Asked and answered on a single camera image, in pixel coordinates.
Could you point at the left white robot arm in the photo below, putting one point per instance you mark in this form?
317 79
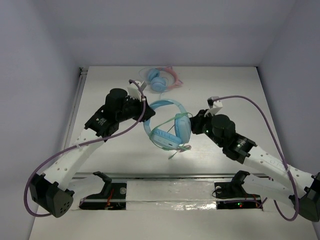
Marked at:
48 191

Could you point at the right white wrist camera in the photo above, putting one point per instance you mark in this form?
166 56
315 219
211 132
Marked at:
215 105

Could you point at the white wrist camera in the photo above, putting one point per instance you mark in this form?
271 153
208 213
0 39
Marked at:
215 105
135 88

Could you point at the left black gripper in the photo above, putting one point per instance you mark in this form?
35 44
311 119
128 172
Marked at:
141 111

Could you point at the light blue headphones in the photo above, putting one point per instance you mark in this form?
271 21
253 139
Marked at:
173 134

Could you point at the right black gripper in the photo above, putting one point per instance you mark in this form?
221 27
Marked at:
197 121

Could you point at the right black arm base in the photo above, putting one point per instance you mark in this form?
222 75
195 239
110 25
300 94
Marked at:
232 196

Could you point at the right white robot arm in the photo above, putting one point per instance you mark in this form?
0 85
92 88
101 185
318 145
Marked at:
297 189

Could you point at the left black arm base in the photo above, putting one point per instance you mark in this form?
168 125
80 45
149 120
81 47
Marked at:
111 196

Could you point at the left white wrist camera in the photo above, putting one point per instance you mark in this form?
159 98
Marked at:
135 88

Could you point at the white taped foam panel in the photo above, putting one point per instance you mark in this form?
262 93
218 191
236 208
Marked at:
170 195

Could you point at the pink blue cat-ear headphones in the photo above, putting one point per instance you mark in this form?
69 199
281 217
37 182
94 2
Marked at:
158 83

